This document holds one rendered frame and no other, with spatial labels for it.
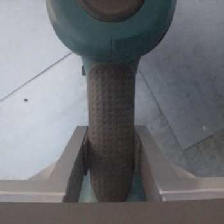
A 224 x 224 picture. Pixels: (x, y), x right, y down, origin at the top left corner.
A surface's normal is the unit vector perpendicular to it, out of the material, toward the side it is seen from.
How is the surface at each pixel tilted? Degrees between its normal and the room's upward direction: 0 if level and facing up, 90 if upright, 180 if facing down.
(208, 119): 90
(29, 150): 90
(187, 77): 90
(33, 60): 90
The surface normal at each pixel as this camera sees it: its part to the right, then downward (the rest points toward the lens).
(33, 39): 0.01, 0.26
